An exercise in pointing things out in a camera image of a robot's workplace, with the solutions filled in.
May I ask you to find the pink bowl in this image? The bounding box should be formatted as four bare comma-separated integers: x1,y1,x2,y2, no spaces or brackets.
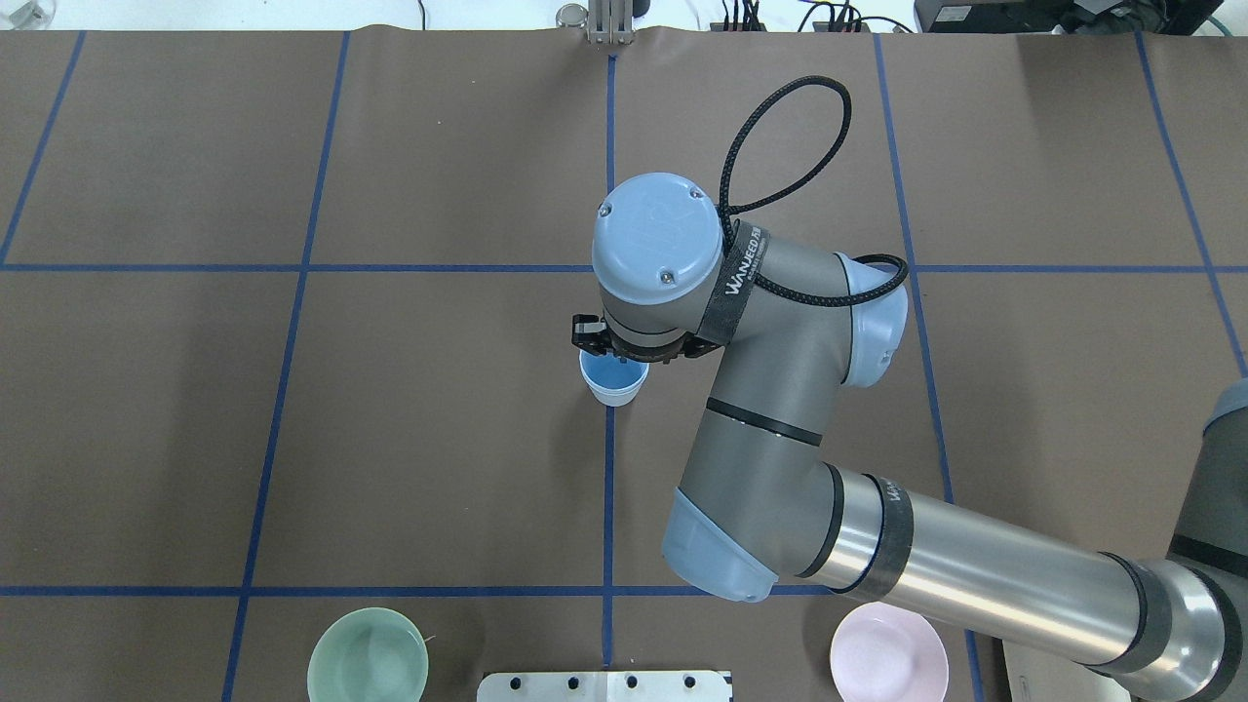
829,603,950,701

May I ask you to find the metal clamp on table edge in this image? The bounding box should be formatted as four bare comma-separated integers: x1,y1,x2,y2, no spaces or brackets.
557,0,651,46

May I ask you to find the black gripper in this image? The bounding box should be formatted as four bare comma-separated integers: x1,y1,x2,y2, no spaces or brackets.
570,314,721,365

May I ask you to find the cream toaster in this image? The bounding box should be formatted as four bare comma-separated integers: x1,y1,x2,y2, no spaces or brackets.
1002,643,1133,701

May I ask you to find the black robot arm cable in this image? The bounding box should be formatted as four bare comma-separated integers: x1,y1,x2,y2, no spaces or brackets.
718,76,910,309

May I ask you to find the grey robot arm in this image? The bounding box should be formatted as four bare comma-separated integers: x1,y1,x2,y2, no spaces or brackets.
572,172,1246,701

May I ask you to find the green bowl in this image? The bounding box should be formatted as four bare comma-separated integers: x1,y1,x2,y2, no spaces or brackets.
306,607,431,701

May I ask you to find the blue cup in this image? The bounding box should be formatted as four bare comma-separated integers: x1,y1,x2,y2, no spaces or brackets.
578,350,649,408

